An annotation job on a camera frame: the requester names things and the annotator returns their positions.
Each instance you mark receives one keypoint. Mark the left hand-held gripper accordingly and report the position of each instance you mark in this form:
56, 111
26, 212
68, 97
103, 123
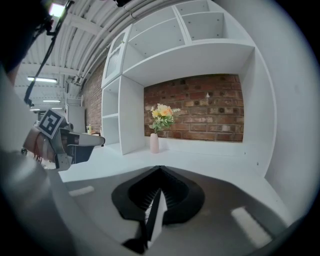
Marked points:
51, 122

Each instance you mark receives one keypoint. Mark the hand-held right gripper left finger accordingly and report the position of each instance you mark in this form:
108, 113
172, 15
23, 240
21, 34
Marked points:
100, 212

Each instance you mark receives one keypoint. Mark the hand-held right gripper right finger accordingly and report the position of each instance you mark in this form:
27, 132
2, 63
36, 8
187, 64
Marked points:
225, 225

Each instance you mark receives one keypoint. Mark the black framed tree picture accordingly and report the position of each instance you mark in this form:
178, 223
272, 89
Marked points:
156, 220

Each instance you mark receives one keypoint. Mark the person's left forearm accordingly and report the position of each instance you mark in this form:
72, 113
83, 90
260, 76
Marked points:
32, 143

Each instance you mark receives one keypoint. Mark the white desk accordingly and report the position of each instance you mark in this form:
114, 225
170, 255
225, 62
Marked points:
200, 160

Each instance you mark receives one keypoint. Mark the green bottle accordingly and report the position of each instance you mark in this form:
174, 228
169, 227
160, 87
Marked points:
89, 129

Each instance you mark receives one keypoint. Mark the grey metal cabinet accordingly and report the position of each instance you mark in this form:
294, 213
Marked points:
76, 120

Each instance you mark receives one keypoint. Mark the ceiling light tube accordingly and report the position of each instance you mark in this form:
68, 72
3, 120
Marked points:
42, 79
51, 101

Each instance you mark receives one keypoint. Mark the pink vase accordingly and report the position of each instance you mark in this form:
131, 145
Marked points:
154, 143

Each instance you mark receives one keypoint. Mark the yellow flower bouquet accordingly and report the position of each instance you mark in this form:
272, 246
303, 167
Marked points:
162, 117

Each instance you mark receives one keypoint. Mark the ribbed glass cabinet door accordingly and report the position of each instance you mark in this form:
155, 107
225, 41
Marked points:
113, 60

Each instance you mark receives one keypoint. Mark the white hutch shelf unit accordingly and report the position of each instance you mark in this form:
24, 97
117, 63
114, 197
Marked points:
190, 60

